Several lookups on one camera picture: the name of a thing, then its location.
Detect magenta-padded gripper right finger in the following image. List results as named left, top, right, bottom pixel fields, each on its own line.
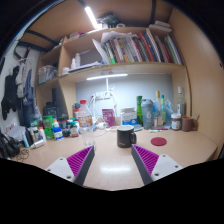
left=130, top=143, right=184, bottom=186

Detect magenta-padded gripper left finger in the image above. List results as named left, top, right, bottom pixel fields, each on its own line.
left=44, top=145, right=96, bottom=187

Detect clear drink bottle red cap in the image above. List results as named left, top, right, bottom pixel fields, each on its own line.
left=77, top=99, right=96, bottom=150

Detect red round coaster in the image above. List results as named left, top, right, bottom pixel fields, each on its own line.
left=150, top=136, right=168, bottom=147

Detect dark jar green lid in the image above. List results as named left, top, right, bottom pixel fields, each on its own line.
left=69, top=121, right=80, bottom=138

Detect black mug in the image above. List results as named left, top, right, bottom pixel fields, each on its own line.
left=116, top=125, right=137, bottom=149

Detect white bottle blue label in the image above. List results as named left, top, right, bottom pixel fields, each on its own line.
left=52, top=120, right=64, bottom=141

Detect white bottle orange cap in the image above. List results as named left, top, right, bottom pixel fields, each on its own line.
left=38, top=126, right=47, bottom=144

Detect grey shaker bottle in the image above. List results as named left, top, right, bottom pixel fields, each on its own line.
left=140, top=98, right=155, bottom=130

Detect brown jar white lid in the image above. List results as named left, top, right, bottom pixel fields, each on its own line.
left=170, top=112, right=183, bottom=131

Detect white and blue carton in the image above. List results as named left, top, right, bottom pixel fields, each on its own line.
left=120, top=106, right=138, bottom=126

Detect green container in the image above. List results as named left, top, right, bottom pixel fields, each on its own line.
left=42, top=115, right=55, bottom=140

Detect yellow-capped glass bottle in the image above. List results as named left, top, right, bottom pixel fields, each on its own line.
left=153, top=90, right=163, bottom=128

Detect green-capped bottle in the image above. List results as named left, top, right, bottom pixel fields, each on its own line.
left=160, top=94, right=167, bottom=127

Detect clear plastic bag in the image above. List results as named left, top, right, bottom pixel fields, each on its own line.
left=164, top=99, right=176, bottom=126

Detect brown mug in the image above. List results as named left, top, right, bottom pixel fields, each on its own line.
left=181, top=115, right=200, bottom=132

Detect magenta pouch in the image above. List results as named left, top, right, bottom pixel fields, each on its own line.
left=101, top=108, right=116, bottom=128

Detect tall clear glass bottle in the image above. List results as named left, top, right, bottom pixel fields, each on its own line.
left=176, top=86, right=187, bottom=118

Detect white light bar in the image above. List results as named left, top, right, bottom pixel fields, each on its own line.
left=86, top=73, right=129, bottom=81

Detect dark hanging clothes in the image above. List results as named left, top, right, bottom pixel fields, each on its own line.
left=0, top=56, right=36, bottom=126

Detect wooden shelf unit with books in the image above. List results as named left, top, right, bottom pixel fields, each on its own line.
left=34, top=20, right=193, bottom=118

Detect ceiling light tube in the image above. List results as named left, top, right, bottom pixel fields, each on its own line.
left=84, top=5, right=100, bottom=30

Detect white wall socket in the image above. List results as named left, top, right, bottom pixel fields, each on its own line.
left=94, top=91, right=112, bottom=100

